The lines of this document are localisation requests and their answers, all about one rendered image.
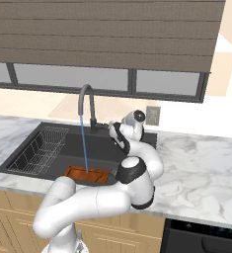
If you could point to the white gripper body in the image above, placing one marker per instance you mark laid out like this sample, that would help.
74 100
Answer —
114 131

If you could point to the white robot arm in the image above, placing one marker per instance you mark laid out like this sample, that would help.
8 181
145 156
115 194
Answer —
88 201

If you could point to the black kitchen sink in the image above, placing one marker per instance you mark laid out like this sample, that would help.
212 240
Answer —
101 151

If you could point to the black gooseneck faucet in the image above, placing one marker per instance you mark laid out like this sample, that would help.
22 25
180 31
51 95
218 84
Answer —
92 108

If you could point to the blue water stream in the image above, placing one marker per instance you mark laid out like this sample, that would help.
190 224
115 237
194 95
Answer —
84 145

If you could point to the brown wooden cutting board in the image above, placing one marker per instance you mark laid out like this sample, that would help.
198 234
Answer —
78 173

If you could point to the dark framed window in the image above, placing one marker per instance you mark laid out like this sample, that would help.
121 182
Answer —
71 77

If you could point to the brown window blind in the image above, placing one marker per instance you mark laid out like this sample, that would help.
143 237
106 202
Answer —
104 33

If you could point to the light wood cupboard door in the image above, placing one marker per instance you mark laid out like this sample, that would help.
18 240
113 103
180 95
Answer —
127 235
12 224

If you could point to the beige range hood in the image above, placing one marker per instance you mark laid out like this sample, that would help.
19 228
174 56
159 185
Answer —
224 69

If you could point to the black dishwasher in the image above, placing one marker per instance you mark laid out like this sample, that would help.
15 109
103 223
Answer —
186 237

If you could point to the grey wall outlet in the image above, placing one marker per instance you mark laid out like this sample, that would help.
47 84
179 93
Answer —
153 115

